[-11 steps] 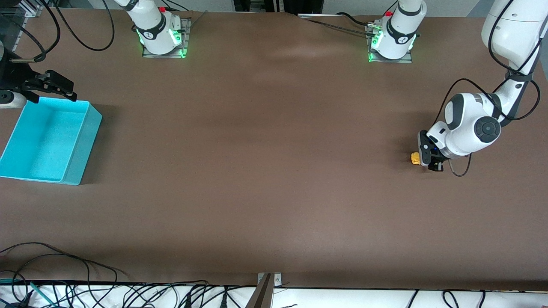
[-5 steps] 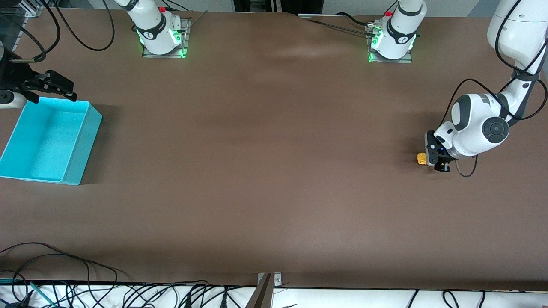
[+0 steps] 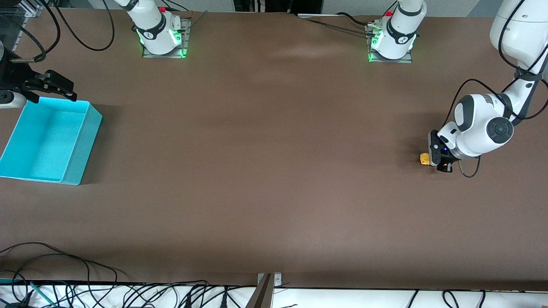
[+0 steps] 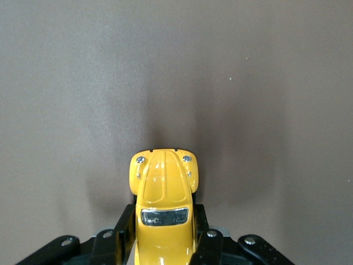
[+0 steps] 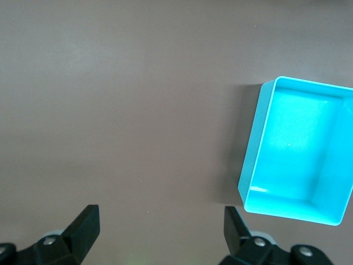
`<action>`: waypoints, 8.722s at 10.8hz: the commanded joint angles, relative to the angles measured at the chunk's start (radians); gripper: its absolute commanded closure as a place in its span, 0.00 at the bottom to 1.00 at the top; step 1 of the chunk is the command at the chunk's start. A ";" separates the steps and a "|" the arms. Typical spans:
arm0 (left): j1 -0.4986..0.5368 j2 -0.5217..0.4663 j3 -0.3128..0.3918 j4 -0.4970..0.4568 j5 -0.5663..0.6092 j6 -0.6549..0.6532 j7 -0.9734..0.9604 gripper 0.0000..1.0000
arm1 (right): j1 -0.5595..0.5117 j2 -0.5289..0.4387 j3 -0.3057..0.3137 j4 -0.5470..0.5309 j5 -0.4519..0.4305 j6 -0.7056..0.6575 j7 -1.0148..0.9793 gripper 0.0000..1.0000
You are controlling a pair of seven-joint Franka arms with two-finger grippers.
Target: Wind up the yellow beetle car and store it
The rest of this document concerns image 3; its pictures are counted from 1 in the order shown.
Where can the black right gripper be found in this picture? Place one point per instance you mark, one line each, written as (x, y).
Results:
(15, 78)

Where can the yellow beetle toy car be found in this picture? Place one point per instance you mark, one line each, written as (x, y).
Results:
(424, 159)

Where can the turquoise plastic bin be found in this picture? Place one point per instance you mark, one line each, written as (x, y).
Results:
(43, 145)

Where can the silver mounting plate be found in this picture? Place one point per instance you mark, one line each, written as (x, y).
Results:
(277, 279)

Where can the black equipment box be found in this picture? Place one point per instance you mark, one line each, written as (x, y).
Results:
(304, 6)

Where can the grey metal bar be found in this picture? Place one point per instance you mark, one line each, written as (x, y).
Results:
(261, 295)

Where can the aluminium frame rail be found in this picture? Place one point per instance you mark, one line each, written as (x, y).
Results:
(33, 7)

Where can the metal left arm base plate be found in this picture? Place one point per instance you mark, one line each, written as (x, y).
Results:
(406, 60)

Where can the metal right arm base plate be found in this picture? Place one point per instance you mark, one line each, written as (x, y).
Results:
(186, 42)

